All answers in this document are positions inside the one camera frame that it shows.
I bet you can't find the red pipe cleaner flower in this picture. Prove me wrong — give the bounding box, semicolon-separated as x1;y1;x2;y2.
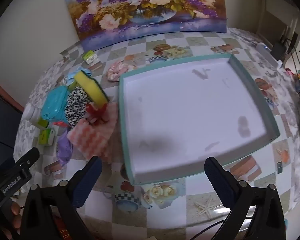
85;102;109;126

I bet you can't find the white power strip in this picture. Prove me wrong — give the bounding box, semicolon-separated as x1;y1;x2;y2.
256;42;283;68

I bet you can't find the black cable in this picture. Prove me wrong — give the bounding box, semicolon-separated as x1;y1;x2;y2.
286;39;300;98

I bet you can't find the flower painting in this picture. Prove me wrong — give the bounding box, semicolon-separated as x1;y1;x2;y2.
61;0;227;52

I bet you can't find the white bottle green label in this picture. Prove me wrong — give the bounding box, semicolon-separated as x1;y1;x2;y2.
24;104;50;130

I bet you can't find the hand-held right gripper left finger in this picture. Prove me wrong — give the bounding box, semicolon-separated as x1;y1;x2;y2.
21;156;103;240

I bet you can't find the leopard print scrunchie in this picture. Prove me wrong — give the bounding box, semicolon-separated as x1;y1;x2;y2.
64;86;92;127

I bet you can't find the yellow sponge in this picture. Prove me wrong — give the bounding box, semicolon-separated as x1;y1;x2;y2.
73;71;110;108

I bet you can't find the person's left hand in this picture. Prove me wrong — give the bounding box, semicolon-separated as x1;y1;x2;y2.
1;202;23;240

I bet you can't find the blue face mask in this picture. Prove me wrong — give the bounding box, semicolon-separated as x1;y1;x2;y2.
65;66;93;87

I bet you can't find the dark furniture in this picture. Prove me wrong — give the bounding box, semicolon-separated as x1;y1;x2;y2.
0;80;24;155

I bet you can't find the pink floral scrunchie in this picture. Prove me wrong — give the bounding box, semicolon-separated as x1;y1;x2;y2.
107;60;137;82

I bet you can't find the small green tissue pack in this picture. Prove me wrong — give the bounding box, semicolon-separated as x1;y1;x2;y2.
84;51;97;64

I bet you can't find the teal tray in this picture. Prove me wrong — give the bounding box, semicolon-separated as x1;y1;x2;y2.
118;54;280;186

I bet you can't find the black power adapter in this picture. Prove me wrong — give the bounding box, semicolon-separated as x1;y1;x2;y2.
270;42;287;60

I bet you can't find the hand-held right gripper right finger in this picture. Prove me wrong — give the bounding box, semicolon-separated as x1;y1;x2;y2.
204;157;287;240

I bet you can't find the blue plastic container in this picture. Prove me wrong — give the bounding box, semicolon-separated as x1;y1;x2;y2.
41;85;69;120

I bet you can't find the purple cartoon packet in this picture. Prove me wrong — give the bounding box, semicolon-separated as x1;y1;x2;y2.
55;130;74;167

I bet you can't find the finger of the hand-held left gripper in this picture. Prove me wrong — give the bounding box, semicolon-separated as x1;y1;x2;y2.
5;147;40;174

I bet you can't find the pink striped cloth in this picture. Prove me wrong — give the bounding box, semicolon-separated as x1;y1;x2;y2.
67;102;118;160

